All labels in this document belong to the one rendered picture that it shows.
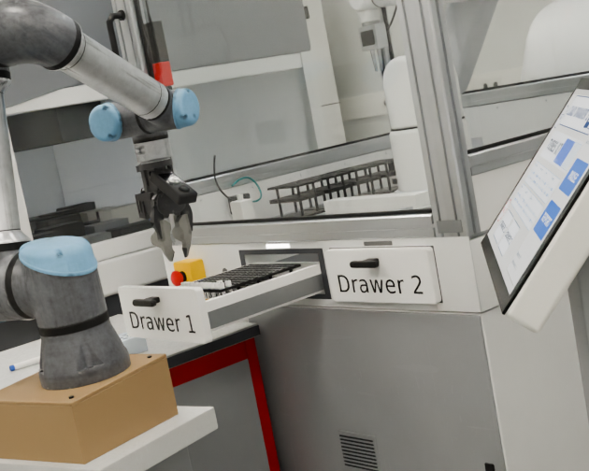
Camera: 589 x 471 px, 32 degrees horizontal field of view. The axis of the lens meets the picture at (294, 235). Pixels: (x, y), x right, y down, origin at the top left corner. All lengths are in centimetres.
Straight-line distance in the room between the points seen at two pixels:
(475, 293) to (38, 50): 89
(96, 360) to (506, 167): 85
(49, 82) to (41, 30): 118
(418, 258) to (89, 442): 73
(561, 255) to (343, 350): 110
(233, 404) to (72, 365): 76
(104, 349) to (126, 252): 133
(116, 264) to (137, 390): 130
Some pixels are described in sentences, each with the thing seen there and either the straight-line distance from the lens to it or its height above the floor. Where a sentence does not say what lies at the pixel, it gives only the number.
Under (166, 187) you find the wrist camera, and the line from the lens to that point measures 215.
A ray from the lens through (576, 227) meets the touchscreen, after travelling 122.
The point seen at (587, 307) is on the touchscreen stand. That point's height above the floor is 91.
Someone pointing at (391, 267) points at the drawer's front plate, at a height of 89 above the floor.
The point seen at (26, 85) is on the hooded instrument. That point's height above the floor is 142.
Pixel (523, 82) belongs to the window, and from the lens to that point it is 212.
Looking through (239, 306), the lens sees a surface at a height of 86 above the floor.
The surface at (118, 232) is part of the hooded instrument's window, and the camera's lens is 304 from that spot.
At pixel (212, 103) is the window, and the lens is 244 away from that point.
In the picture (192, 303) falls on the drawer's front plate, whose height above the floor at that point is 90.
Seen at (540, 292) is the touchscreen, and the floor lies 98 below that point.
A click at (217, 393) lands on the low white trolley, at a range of 237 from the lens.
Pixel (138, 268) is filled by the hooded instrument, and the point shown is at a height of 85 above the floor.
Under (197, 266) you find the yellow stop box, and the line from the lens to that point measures 255.
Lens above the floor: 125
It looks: 7 degrees down
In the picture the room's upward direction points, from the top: 11 degrees counter-clockwise
